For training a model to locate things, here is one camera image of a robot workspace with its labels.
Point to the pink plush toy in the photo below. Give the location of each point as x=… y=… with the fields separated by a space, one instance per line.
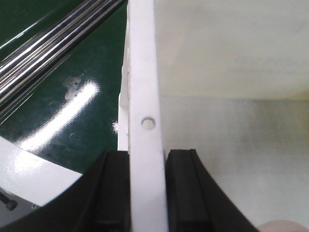
x=282 y=226

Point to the chrome roller bars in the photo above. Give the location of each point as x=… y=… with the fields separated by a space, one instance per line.
x=30 y=62

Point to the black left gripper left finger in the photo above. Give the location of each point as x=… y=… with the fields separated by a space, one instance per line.
x=99 y=201

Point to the white plastic tote crate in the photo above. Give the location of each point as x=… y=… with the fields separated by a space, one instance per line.
x=229 y=79

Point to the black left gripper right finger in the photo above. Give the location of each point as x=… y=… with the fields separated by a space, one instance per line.
x=195 y=202

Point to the white outer conveyor rim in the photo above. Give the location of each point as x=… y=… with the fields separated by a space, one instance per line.
x=29 y=180

